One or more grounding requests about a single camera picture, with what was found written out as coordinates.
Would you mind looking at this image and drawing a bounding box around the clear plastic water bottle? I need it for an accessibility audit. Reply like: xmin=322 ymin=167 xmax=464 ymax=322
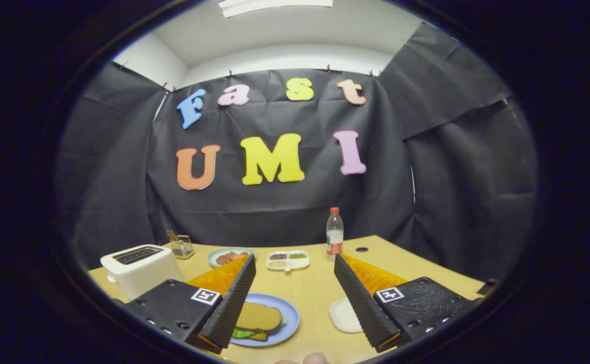
xmin=326 ymin=207 xmax=345 ymax=262

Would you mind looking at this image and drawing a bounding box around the white divided seasoning dish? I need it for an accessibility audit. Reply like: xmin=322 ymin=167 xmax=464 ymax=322
xmin=266 ymin=250 xmax=311 ymax=272

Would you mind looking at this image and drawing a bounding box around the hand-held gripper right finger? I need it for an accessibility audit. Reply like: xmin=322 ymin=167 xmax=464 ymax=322
xmin=334 ymin=254 xmax=477 ymax=353

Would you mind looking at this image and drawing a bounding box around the pale green plate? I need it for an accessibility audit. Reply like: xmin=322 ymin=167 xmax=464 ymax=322
xmin=207 ymin=247 xmax=255 ymax=267

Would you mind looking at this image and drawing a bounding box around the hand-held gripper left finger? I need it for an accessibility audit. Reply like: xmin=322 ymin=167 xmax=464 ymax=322
xmin=123 ymin=254 xmax=257 ymax=354

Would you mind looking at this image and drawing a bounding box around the blue plate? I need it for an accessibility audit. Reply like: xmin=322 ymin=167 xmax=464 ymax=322
xmin=230 ymin=293 xmax=301 ymax=348

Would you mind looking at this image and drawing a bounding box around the brown toasted bread slice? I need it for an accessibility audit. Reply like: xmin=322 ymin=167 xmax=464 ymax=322
xmin=235 ymin=302 xmax=283 ymax=333

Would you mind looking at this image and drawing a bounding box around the white toaster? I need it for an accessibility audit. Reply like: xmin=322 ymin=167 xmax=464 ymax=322
xmin=100 ymin=245 xmax=184 ymax=300

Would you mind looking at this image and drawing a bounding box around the black backdrop cloth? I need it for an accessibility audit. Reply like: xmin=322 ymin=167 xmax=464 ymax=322
xmin=55 ymin=23 xmax=538 ymax=284

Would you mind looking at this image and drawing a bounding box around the metal wire utensil holder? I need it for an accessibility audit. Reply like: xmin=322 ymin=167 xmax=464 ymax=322
xmin=167 ymin=231 xmax=194 ymax=259

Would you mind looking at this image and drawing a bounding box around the white square plate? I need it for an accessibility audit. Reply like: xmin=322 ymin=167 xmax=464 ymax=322
xmin=329 ymin=297 xmax=364 ymax=333

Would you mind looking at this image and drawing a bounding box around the ceiling light panel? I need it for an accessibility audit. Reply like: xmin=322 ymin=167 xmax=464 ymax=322
xmin=218 ymin=0 xmax=333 ymax=18

